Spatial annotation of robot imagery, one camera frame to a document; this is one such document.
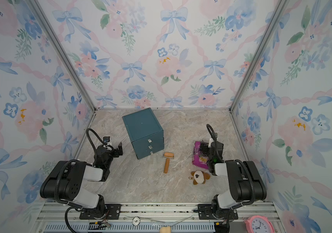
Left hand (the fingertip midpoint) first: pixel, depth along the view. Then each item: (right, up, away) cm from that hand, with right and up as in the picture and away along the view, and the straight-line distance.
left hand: (114, 142), depth 93 cm
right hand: (+62, +1, +1) cm, 62 cm away
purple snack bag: (+53, -11, -7) cm, 55 cm away
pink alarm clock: (+77, -36, -24) cm, 89 cm away
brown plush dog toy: (+52, -19, -10) cm, 56 cm away
